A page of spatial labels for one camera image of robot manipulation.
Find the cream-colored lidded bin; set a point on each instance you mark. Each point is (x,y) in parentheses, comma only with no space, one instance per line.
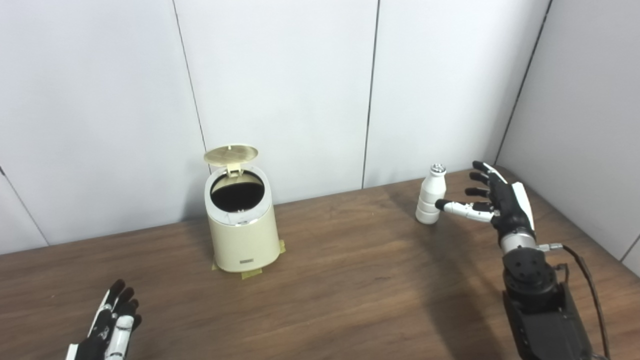
(242,240)

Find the small white plastic bottle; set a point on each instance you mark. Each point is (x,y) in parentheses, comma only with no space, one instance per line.
(430,192)

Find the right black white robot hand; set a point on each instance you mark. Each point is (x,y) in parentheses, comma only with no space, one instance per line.
(507,210)

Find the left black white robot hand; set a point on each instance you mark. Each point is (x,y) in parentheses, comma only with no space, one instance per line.
(107,332)

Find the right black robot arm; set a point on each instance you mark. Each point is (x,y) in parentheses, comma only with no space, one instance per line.
(545,310)

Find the yellow tape piece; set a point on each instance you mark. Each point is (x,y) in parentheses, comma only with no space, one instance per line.
(251,274)
(282,246)
(214,265)

